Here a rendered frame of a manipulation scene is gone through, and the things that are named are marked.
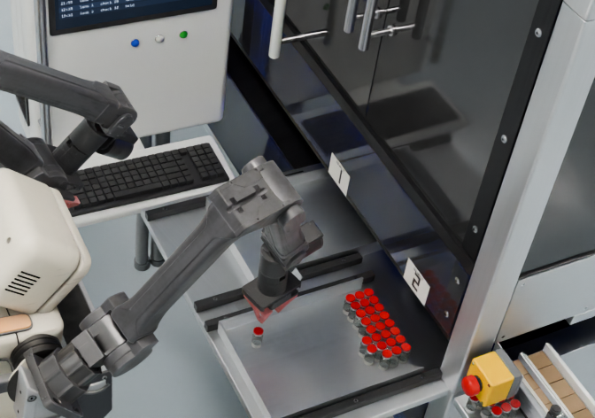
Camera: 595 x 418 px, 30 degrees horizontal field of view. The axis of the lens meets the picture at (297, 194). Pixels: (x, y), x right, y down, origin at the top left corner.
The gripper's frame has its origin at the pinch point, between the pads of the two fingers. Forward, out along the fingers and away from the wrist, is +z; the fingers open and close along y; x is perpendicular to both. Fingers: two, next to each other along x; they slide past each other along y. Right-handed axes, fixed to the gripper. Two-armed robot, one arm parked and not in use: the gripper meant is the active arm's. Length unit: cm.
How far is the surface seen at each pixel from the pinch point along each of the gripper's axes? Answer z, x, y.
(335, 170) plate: -1.0, 20.7, 37.0
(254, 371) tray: 9.6, -4.2, -6.5
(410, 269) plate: -3.4, -11.1, 28.5
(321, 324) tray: 10.7, -3.4, 12.8
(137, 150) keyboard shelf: 21, 70, 18
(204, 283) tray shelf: 10.8, 20.2, -0.1
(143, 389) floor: 100, 54, 7
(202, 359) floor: 101, 52, 27
